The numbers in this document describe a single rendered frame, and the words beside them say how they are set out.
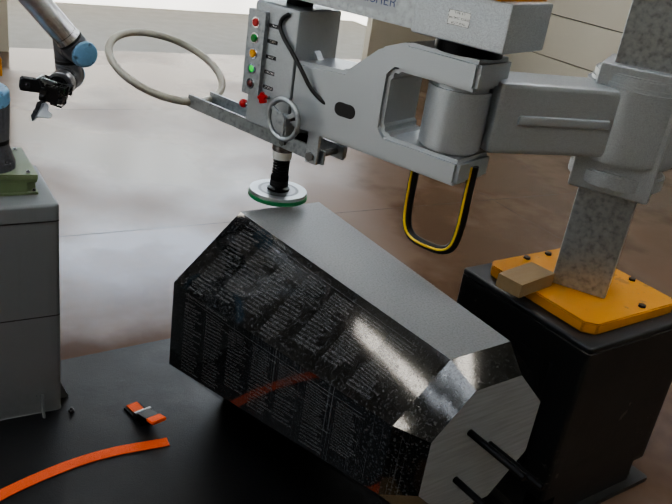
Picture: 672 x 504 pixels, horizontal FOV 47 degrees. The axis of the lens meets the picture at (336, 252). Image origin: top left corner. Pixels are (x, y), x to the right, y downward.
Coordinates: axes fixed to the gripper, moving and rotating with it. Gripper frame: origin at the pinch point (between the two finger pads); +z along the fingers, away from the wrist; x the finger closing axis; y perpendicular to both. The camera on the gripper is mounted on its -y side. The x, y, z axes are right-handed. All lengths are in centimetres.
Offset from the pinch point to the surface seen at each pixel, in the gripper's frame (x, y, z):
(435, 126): -41, 122, 31
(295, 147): -9, 87, -5
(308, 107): -26, 87, 1
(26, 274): 54, 12, 20
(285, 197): 11, 90, -8
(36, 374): 94, 22, 20
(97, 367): 110, 38, -12
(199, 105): -3, 50, -37
